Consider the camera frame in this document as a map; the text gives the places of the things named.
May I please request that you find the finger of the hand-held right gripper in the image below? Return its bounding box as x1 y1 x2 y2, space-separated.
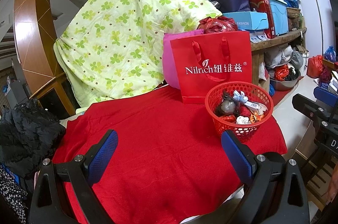
292 93 333 132
314 87 338 108

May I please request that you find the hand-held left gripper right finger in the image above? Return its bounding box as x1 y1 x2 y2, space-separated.
221 130 310 224

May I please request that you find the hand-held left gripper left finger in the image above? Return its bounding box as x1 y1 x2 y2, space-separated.
29 129 119 224

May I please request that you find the red plastic mesh basket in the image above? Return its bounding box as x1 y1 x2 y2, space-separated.
204 82 274 144

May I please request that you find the white blue wrapper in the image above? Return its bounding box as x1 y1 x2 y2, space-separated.
234 90 250 103

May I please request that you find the person's right hand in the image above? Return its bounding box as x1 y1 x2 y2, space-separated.
327 174 338 205

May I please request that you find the metal basin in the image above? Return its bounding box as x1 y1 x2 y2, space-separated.
269 69 301 92

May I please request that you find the blue plastic bag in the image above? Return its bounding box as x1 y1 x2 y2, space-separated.
323 45 336 62

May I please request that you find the red and black plastic bag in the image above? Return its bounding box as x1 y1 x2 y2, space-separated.
273 64 299 82

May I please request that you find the wooden chair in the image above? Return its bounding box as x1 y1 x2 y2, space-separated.
295 131 330 211

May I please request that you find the red fleece blanket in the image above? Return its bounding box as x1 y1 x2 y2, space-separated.
51 85 288 224

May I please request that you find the white plastic bag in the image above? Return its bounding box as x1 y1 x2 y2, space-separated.
264 45 293 68

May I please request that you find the wooden shelf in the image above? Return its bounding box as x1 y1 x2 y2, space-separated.
249 27 308 87

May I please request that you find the dark wooden framed panel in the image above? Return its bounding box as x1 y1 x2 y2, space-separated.
29 72 77 116

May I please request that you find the black puffer jacket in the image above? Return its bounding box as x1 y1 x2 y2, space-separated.
0 100 66 179

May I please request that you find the blue storage bin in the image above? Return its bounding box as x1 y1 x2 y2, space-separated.
268 0 289 35

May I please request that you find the red paper gift bag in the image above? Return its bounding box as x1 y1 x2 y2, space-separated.
170 30 253 104

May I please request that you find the black white floral garment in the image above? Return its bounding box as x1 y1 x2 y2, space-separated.
0 166 28 224

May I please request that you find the blue shoe box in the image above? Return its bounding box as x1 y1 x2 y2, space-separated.
222 11 270 31

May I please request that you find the pink pillow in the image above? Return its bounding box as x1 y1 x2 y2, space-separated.
162 30 204 89

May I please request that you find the green clover print quilt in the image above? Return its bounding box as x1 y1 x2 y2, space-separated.
53 0 224 108

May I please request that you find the wooden pillar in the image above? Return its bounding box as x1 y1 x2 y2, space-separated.
13 0 65 98

